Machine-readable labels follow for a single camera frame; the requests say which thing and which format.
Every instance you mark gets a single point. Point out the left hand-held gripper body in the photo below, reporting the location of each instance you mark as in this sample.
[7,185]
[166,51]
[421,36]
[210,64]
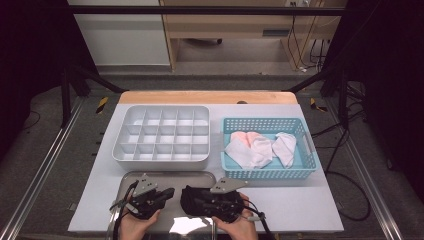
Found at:
[145,203]

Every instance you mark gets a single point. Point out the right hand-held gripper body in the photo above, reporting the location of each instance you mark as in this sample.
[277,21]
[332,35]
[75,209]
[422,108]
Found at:
[226,205]

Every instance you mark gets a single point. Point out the black sock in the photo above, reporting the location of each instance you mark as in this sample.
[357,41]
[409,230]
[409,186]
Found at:
[186,203]
[198,190]

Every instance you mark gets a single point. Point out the metal tray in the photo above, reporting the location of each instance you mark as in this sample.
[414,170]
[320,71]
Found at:
[180,181]

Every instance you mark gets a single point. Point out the white divided organizer box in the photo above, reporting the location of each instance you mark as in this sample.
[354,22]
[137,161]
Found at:
[160,165]

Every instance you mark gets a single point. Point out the white sock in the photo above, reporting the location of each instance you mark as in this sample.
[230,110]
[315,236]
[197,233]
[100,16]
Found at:
[253,153]
[285,148]

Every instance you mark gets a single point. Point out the pink sock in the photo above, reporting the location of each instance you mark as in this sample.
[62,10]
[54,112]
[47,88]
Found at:
[254,136]
[239,136]

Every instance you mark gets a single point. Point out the blue perforated plastic basket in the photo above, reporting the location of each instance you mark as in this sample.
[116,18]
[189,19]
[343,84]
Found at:
[300,160]

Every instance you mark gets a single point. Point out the person's left hand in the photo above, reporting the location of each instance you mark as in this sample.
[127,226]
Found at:
[136,230]

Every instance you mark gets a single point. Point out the person's right hand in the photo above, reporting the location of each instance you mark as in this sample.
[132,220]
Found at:
[238,231]

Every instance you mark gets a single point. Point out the yellow black floor tape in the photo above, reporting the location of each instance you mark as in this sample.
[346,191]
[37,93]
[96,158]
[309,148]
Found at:
[315,105]
[102,105]

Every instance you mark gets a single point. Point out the white cabinet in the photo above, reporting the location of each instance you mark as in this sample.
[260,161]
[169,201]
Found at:
[123,40]

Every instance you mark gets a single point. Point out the light wooden desk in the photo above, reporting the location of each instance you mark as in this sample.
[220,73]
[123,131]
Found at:
[233,28]

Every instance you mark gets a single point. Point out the black curtain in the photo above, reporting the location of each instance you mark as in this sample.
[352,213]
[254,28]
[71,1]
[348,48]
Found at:
[393,66]
[30,50]

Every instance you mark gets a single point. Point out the aluminium floor rail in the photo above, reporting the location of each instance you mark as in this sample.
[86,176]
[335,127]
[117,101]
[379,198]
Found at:
[43,173]
[366,173]

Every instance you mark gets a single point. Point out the black diagonal frame strut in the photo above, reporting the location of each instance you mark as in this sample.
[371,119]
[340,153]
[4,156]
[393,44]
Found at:
[320,76]
[90,78]

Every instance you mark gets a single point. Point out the black horizontal frame bar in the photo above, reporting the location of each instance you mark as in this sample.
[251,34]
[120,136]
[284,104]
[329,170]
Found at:
[200,10]

